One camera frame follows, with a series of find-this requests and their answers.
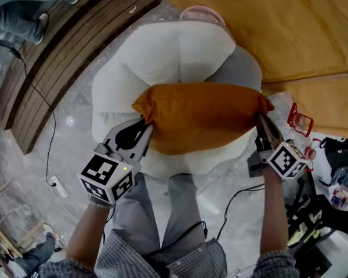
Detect red camping lantern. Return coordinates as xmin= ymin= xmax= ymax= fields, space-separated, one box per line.
xmin=303 ymin=138 xmax=322 ymax=173
xmin=287 ymin=103 xmax=314 ymax=138

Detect grey-blue cloth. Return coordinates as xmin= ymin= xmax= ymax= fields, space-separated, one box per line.
xmin=330 ymin=166 xmax=348 ymax=186

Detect orange cushion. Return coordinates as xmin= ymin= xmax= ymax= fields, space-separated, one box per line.
xmin=132 ymin=82 xmax=275 ymax=156

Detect yellow seat pad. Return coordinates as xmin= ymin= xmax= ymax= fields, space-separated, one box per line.
xmin=288 ymin=210 xmax=327 ymax=247

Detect curved wooden platform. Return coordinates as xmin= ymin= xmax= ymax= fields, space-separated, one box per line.
xmin=0 ymin=0 xmax=163 ymax=156

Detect operator in plaid shirt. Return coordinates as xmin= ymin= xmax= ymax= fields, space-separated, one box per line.
xmin=39 ymin=229 xmax=301 ymax=278

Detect light wooden frame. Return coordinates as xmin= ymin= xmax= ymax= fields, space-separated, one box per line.
xmin=0 ymin=180 xmax=47 ymax=260

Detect person's grey jeans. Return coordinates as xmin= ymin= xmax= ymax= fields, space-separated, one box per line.
xmin=111 ymin=172 xmax=206 ymax=257

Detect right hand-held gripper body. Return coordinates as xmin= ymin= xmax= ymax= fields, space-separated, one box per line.
xmin=247 ymin=141 xmax=309 ymax=181

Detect black floor cable with adapter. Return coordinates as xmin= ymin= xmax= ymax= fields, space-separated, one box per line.
xmin=0 ymin=24 xmax=59 ymax=186

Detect pink plastic basket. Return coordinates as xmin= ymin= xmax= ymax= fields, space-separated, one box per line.
xmin=179 ymin=5 xmax=226 ymax=25

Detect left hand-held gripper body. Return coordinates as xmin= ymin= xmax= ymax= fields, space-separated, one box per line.
xmin=77 ymin=142 xmax=142 ymax=206

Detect white power strip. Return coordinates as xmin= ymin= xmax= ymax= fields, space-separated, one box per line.
xmin=48 ymin=174 xmax=69 ymax=199

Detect black jacket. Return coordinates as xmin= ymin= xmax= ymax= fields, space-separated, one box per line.
xmin=316 ymin=194 xmax=348 ymax=242

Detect person's right forearm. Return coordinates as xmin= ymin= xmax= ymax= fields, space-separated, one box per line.
xmin=259 ymin=163 xmax=289 ymax=256

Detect bead bracelet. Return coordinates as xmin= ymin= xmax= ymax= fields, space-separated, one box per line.
xmin=88 ymin=194 xmax=115 ymax=210

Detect person's left forearm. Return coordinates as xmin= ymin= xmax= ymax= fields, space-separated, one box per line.
xmin=65 ymin=195 xmax=117 ymax=270

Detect black bag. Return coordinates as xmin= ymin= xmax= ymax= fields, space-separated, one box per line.
xmin=317 ymin=137 xmax=348 ymax=170

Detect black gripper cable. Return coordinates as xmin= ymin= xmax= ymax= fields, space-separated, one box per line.
xmin=143 ymin=220 xmax=208 ymax=257
xmin=216 ymin=183 xmax=266 ymax=242

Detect white and grey beanbag chair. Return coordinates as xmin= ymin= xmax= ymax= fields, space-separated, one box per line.
xmin=91 ymin=20 xmax=263 ymax=179

